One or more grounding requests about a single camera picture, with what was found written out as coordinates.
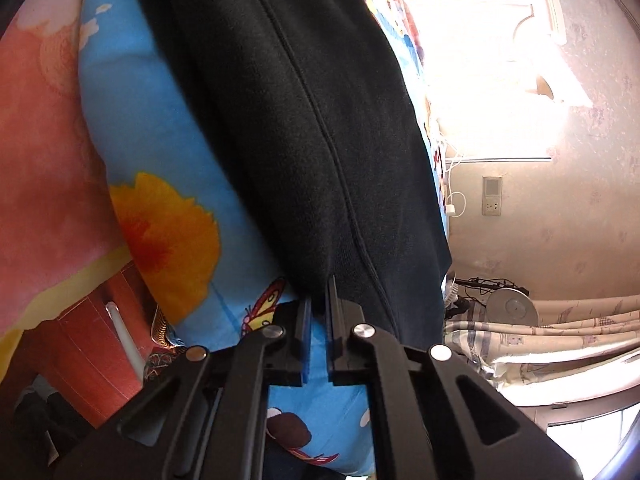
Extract pink orange quilt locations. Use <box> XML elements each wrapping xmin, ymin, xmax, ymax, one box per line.
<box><xmin>0</xmin><ymin>0</ymin><xmax>166</xmax><ymax>356</ymax></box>

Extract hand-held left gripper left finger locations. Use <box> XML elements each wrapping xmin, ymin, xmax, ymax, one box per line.
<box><xmin>52</xmin><ymin>296</ymin><xmax>314</xmax><ymax>480</ymax></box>

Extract blue printed bedsheet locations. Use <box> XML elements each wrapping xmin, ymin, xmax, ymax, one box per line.
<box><xmin>75</xmin><ymin>0</ymin><xmax>451</xmax><ymax>476</ymax></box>

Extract black pants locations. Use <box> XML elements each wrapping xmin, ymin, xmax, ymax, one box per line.
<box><xmin>127</xmin><ymin>0</ymin><xmax>453</xmax><ymax>342</ymax></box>

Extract round silver disc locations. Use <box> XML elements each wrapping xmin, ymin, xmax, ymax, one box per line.
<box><xmin>487</xmin><ymin>287</ymin><xmax>540</xmax><ymax>329</ymax></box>

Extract white tube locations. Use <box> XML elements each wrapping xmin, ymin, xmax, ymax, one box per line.
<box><xmin>105</xmin><ymin>301</ymin><xmax>145</xmax><ymax>382</ymax></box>

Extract silver spotlight lamp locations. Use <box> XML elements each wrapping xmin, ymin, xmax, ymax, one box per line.
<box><xmin>443</xmin><ymin>280</ymin><xmax>464</xmax><ymax>312</ymax></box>

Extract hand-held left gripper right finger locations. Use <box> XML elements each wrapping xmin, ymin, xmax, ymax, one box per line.
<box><xmin>326</xmin><ymin>275</ymin><xmax>586</xmax><ymax>480</ymax></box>

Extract bright window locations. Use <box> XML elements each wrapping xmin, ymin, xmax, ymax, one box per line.
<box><xmin>395</xmin><ymin>0</ymin><xmax>588</xmax><ymax>162</ymax></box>

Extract white charger cable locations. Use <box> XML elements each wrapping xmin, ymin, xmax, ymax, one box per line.
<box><xmin>440</xmin><ymin>155</ymin><xmax>469</xmax><ymax>212</ymax></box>

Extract beige wall socket panel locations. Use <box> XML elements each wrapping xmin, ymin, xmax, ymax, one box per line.
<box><xmin>481</xmin><ymin>176</ymin><xmax>502</xmax><ymax>217</ymax></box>

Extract striped beige cloth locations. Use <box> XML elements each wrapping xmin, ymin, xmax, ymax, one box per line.
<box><xmin>444</xmin><ymin>297</ymin><xmax>640</xmax><ymax>407</ymax></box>

